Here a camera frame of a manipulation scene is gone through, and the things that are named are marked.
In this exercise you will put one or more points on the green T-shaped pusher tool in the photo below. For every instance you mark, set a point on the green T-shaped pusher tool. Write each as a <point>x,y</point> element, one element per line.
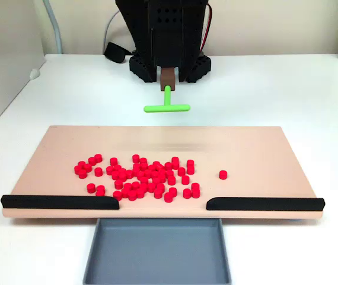
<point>167,98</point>

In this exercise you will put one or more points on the red cylindrical granule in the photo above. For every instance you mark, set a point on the red cylindrical granule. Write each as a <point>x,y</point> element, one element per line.
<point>151,186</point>
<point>113,160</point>
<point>110,168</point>
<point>169,172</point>
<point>168,195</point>
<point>162,171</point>
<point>144,178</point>
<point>136,164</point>
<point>140,192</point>
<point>190,161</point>
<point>148,171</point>
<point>156,179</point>
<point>100,187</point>
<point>195,185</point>
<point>222,173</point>
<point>90,186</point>
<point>77,168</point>
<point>181,169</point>
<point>98,169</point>
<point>117,166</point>
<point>143,185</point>
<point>175,158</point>
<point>117,193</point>
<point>135,184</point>
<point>157,192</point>
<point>156,162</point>
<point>143,159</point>
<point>171,178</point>
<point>187,192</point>
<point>98,156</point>
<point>162,176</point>
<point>175,164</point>
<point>82,172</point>
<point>118,183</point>
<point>115,173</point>
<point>160,166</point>
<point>132,193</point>
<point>127,185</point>
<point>143,164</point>
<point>155,173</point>
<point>81,163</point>
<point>135,169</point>
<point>122,170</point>
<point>140,174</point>
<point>172,190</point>
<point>87,166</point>
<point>122,175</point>
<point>151,166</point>
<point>160,186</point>
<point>168,164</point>
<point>190,168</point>
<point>100,192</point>
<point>125,191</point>
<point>196,192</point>
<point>92,159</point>
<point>185,178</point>
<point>129,172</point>
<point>135,156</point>

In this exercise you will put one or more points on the beige flat board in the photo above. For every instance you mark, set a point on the beige flat board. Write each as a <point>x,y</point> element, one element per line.
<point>246,148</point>

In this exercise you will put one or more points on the white side panel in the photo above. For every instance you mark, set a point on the white side panel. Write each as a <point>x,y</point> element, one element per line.
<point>6,59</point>

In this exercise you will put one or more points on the black bumper strip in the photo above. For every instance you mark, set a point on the black bumper strip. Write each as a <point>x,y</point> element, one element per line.
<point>264,204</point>
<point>59,202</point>

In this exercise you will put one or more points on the grey square tray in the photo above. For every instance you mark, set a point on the grey square tray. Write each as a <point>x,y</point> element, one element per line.
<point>157,252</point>

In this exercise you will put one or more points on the small white bracket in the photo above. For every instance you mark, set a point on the small white bracket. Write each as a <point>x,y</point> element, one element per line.
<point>34,74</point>

